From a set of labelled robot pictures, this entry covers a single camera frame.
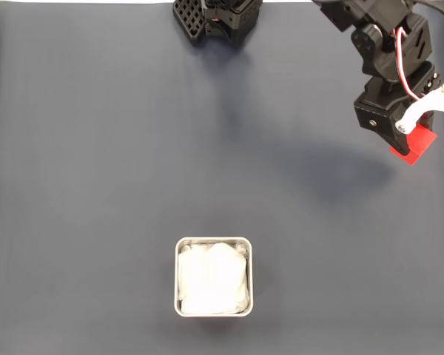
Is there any dark blue-grey table mat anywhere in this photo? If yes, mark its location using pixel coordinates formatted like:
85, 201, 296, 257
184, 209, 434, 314
0, 2, 444, 355

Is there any small square open box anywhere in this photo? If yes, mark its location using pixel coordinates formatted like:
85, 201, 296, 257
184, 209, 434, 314
174, 236, 255, 318

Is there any white mounted camera module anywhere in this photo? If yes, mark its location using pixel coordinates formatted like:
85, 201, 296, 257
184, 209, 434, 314
394, 64, 444, 135

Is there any white tissue paper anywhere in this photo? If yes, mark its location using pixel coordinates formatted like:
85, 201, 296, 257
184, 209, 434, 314
177, 242, 250, 315

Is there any red white black servo wire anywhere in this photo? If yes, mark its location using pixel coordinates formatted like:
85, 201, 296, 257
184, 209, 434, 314
393, 26, 426, 101

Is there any red cube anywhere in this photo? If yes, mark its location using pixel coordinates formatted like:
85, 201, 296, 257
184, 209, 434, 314
388, 124, 438, 166

